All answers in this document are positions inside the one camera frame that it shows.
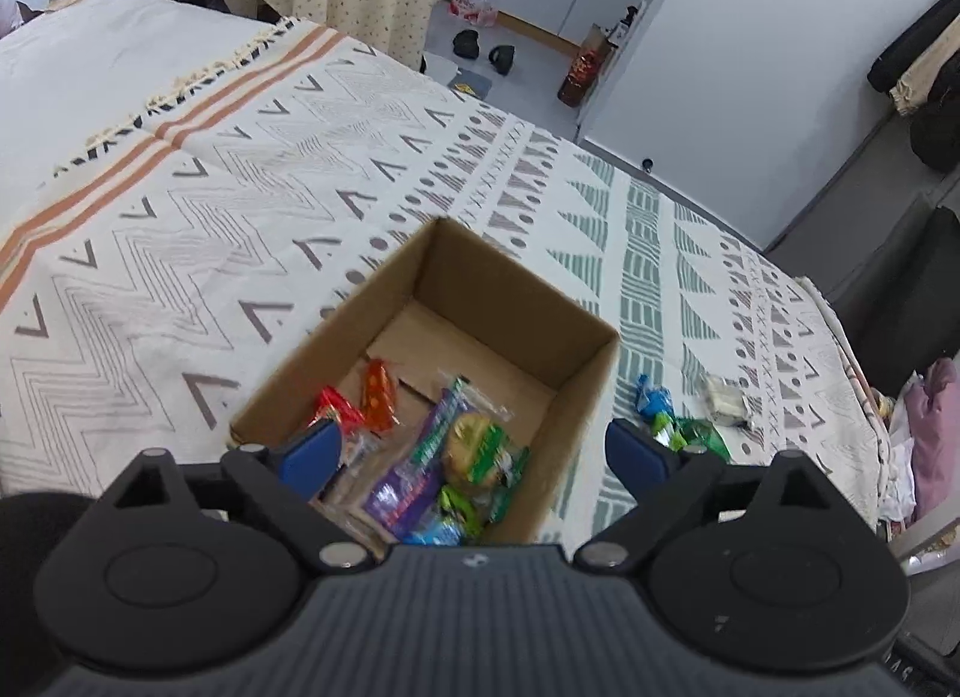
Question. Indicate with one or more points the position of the round cookie green packet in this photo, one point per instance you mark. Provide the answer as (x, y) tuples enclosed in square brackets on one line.
[(480, 449)]

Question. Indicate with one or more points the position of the orange snack packet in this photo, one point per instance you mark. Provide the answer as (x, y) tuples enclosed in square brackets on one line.
[(379, 393)]

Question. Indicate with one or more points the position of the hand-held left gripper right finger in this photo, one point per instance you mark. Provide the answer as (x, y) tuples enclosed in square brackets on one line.
[(637, 453)]

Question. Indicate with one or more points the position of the white bed sheet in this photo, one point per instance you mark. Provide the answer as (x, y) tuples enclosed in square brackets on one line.
[(90, 52)]

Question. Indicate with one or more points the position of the purple snack packet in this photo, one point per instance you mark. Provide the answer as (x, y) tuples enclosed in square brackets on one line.
[(420, 457)]

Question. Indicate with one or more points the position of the white snack packet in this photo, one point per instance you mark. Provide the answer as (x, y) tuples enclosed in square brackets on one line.
[(727, 401)]

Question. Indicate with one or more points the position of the light green snack packet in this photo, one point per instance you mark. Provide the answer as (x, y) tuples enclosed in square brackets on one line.
[(459, 506)]

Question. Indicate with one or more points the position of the brown cardboard box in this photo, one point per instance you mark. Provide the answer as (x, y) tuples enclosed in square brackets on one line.
[(510, 337)]

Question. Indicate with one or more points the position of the hanging cream garment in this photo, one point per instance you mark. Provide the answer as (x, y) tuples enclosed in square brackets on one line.
[(930, 78)]

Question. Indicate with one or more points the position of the red snack packet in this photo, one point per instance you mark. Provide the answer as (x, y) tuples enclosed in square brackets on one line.
[(337, 408)]

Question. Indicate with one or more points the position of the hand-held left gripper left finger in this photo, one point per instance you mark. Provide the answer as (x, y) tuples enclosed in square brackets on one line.
[(315, 453)]

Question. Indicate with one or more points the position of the black folding board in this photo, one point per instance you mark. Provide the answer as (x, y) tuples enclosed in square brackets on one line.
[(915, 307)]

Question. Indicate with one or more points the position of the white spray bottle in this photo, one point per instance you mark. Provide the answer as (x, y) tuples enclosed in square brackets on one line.
[(628, 26)]

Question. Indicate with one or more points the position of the pink cloth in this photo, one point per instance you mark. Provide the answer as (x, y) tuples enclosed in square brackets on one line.
[(937, 434)]

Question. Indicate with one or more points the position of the grey floor mat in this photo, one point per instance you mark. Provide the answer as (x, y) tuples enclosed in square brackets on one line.
[(469, 84)]

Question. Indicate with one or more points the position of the dark green snack packet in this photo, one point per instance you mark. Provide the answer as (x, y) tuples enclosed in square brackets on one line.
[(701, 434)]

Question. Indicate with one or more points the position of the small blue snack packet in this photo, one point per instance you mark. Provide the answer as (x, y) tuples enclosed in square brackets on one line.
[(652, 397)]

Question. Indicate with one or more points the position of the dark red large bottle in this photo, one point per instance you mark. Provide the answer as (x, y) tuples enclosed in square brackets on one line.
[(585, 63)]

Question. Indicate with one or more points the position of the pink wrapped water bottle pack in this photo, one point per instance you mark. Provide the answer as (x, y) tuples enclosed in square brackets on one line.
[(472, 3)]

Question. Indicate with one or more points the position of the patterned fringed blanket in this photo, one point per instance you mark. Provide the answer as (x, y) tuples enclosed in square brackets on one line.
[(225, 217)]

